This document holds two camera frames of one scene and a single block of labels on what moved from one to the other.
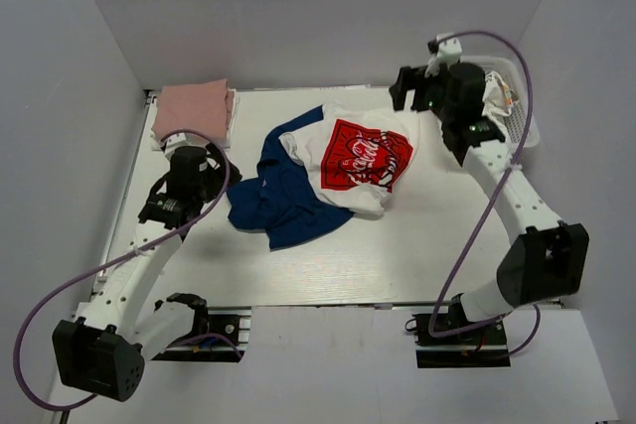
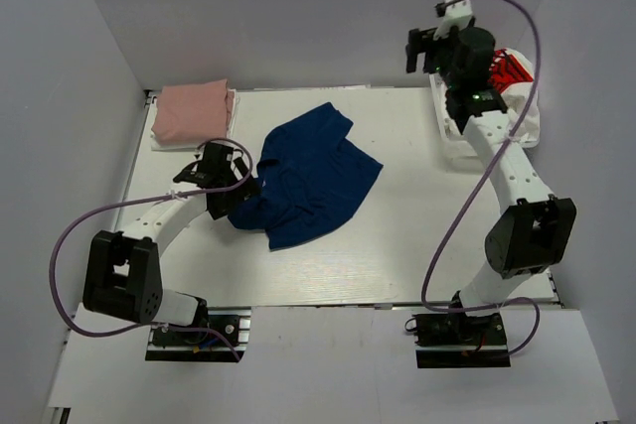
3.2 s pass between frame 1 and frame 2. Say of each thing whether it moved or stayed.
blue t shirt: stayed
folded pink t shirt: stayed
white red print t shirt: moved
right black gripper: moved
